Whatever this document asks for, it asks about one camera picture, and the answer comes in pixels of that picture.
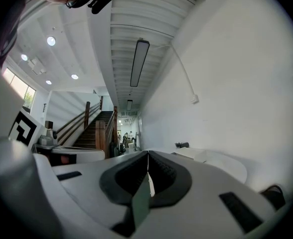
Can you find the white wall conduit pipe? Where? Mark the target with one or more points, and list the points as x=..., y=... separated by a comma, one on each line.
x=185, y=71

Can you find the large round ceiling light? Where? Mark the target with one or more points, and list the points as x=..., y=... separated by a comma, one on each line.
x=51, y=41

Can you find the white ceiling air unit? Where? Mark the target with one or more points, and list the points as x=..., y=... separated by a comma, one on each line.
x=37, y=66

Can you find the wooden staircase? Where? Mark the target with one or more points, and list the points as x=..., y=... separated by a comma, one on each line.
x=91, y=131

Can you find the small black device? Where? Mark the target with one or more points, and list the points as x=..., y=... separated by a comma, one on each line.
x=182, y=144

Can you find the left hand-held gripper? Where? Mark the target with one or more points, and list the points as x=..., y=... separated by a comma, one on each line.
x=4, y=103

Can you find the white box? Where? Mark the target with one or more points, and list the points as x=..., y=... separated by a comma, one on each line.
x=193, y=154

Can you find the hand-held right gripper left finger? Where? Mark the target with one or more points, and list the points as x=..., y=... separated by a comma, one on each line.
x=91, y=183

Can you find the black head camera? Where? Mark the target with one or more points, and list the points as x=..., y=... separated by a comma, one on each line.
x=101, y=0

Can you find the short black-framed ceiling lamp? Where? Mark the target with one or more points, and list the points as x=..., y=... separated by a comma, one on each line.
x=129, y=105

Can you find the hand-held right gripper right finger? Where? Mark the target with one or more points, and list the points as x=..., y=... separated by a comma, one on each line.
x=206, y=190

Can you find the long black-framed ceiling lamp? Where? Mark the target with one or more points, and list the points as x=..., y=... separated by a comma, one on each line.
x=139, y=62

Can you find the window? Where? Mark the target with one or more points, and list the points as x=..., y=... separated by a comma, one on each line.
x=19, y=86

